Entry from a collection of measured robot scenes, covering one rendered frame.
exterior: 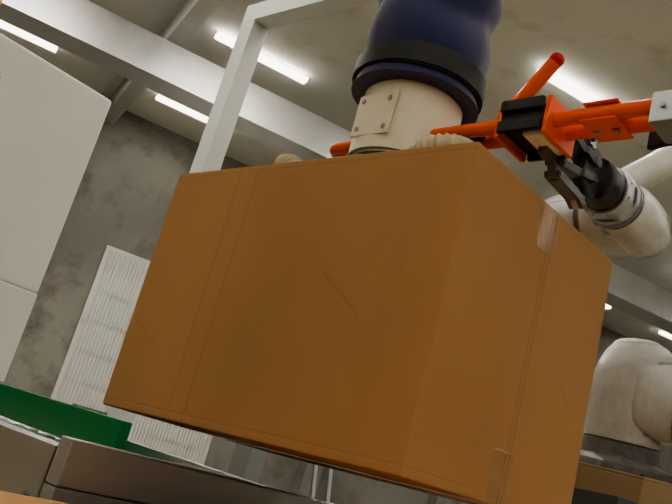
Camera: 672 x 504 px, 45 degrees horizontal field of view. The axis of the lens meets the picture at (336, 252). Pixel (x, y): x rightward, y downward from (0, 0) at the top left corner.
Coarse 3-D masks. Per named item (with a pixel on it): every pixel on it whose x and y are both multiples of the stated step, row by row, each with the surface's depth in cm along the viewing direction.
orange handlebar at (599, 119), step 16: (560, 112) 111; (576, 112) 109; (592, 112) 107; (608, 112) 106; (624, 112) 104; (640, 112) 103; (448, 128) 124; (464, 128) 122; (480, 128) 120; (576, 128) 113; (592, 128) 109; (608, 128) 108; (624, 128) 107; (640, 128) 107; (336, 144) 141; (496, 144) 122
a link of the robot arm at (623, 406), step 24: (600, 360) 169; (624, 360) 163; (648, 360) 162; (600, 384) 165; (624, 384) 162; (648, 384) 160; (600, 408) 163; (624, 408) 160; (648, 408) 158; (600, 432) 162; (624, 432) 160; (648, 432) 159
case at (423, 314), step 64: (192, 192) 132; (256, 192) 120; (320, 192) 111; (384, 192) 103; (448, 192) 96; (512, 192) 101; (192, 256) 125; (256, 256) 115; (320, 256) 106; (384, 256) 98; (448, 256) 92; (512, 256) 101; (576, 256) 114; (192, 320) 119; (256, 320) 109; (320, 320) 101; (384, 320) 94; (448, 320) 91; (512, 320) 101; (576, 320) 114; (128, 384) 123; (192, 384) 113; (256, 384) 105; (320, 384) 97; (384, 384) 91; (448, 384) 91; (512, 384) 101; (576, 384) 114; (256, 448) 145; (320, 448) 93; (384, 448) 88; (448, 448) 91; (512, 448) 101; (576, 448) 114
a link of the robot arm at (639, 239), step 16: (656, 208) 133; (576, 224) 138; (592, 224) 136; (640, 224) 131; (656, 224) 133; (592, 240) 137; (608, 240) 135; (624, 240) 134; (640, 240) 134; (656, 240) 135; (640, 256) 139
